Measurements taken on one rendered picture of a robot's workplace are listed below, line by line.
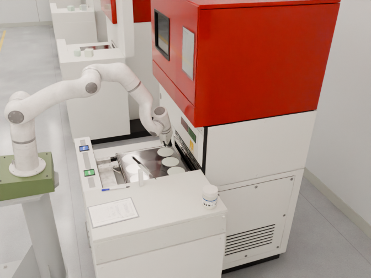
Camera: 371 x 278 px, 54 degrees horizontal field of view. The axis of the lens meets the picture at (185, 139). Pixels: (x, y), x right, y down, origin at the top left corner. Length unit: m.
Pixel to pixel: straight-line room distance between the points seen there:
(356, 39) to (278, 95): 1.24
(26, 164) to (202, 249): 1.04
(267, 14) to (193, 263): 1.24
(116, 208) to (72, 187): 1.83
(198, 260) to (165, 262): 0.17
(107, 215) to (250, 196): 0.95
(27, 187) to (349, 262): 2.27
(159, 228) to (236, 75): 0.81
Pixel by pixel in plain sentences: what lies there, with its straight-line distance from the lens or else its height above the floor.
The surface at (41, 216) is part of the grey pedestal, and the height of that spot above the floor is 0.62.
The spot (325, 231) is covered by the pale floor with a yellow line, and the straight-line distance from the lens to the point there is 3.22.
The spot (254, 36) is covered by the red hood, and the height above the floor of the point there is 1.67.
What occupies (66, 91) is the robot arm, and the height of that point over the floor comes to 1.38.
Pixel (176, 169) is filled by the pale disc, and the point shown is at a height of 0.90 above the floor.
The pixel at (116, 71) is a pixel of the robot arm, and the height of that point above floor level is 1.46.
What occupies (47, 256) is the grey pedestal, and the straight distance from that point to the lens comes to 2.55.
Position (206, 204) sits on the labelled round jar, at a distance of 1.70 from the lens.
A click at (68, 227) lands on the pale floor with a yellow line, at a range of 3.14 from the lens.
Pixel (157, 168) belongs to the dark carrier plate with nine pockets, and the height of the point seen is 0.90.
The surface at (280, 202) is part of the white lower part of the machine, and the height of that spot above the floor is 0.59.
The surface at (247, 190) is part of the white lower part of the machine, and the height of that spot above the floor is 0.74.
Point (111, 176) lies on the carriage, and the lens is 2.09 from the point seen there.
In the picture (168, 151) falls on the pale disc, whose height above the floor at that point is 0.90.
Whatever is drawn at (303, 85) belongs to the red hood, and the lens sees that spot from 2.05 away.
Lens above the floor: 2.09
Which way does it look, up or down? 30 degrees down
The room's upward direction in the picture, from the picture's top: 1 degrees clockwise
